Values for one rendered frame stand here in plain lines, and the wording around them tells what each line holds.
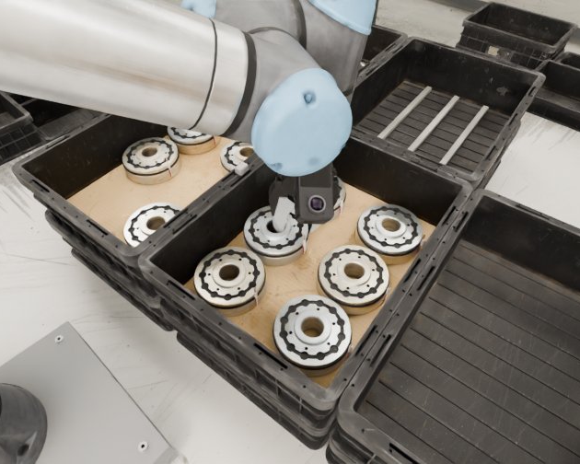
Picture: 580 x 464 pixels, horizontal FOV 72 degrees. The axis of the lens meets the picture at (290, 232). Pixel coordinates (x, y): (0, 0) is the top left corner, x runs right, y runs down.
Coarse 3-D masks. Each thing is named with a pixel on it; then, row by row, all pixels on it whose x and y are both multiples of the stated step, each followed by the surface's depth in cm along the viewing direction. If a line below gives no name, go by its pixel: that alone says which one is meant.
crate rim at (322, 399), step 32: (256, 160) 63; (416, 160) 63; (224, 192) 58; (192, 224) 55; (448, 224) 54; (416, 256) 51; (160, 288) 50; (224, 320) 45; (384, 320) 45; (256, 352) 43; (352, 352) 43; (288, 384) 42
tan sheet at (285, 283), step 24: (360, 192) 72; (240, 240) 65; (312, 240) 65; (336, 240) 65; (288, 264) 62; (312, 264) 62; (408, 264) 62; (192, 288) 59; (288, 288) 59; (312, 288) 59; (264, 312) 57; (264, 336) 55; (312, 336) 55; (360, 336) 55
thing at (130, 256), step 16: (80, 128) 68; (64, 144) 66; (32, 160) 63; (16, 176) 61; (32, 176) 61; (224, 176) 61; (48, 192) 58; (208, 192) 58; (64, 208) 56; (192, 208) 56; (80, 224) 55; (96, 224) 54; (176, 224) 54; (96, 240) 55; (112, 240) 52; (144, 240) 52; (128, 256) 51
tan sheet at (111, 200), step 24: (120, 168) 77; (192, 168) 77; (216, 168) 77; (96, 192) 72; (120, 192) 72; (144, 192) 72; (168, 192) 72; (192, 192) 72; (96, 216) 69; (120, 216) 69
